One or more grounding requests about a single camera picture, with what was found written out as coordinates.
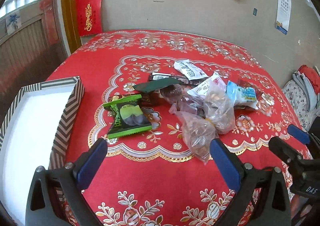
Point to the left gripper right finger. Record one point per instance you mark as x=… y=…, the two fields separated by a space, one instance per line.
x=265 y=189

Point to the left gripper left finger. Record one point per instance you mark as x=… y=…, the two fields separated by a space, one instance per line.
x=43 y=205

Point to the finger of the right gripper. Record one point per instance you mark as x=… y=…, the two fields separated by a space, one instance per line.
x=298 y=134
x=286 y=153

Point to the light blue snack packet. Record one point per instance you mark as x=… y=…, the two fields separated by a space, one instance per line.
x=241 y=96

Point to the clear bag of nuts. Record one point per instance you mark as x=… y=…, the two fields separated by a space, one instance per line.
x=218 y=109
x=197 y=134

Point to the white pink strawberry packet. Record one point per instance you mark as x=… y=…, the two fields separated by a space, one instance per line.
x=202 y=89

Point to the clear bag of red dates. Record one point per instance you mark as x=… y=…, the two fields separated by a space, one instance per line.
x=181 y=101

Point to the white grey snack packet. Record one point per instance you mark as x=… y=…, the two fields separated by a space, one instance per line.
x=191 y=71

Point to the dark green snack packet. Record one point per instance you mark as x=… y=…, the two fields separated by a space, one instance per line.
x=150 y=86

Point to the dark brown snack bar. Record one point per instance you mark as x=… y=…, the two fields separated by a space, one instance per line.
x=181 y=79

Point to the dark red gold packet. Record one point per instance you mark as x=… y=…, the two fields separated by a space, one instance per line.
x=117 y=97

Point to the floral cushion stack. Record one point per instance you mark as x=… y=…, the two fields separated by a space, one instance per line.
x=302 y=92

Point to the red orange shiny candy packet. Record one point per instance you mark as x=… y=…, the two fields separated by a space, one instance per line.
x=246 y=84

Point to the striped white storage box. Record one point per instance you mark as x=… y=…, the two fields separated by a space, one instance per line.
x=36 y=132

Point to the white wall calendar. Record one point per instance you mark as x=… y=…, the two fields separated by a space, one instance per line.
x=283 y=15

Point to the red paper wall decoration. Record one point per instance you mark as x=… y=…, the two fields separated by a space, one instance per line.
x=88 y=16

